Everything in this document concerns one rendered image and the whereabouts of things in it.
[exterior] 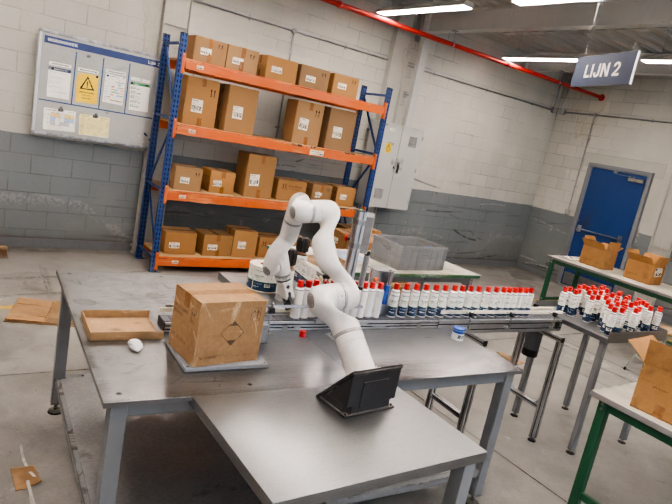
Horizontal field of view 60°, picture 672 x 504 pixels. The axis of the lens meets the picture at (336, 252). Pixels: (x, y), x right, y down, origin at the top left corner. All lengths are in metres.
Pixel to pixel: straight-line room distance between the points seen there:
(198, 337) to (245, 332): 0.21
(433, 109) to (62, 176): 5.36
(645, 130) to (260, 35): 6.27
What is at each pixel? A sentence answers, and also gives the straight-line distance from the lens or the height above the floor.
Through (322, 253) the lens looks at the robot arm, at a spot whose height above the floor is 1.35.
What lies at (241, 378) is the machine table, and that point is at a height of 0.83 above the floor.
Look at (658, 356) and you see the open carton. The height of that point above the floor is 1.08.
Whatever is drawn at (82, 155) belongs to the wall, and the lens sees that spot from 7.01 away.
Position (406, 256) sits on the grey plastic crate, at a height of 0.93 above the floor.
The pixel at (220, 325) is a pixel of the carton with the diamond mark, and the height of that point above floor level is 1.02.
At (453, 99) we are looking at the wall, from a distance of 9.59.
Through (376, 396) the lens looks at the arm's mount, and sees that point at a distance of 2.32.
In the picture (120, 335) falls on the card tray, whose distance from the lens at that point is 2.63.
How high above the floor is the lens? 1.86
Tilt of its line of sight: 12 degrees down
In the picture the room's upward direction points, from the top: 11 degrees clockwise
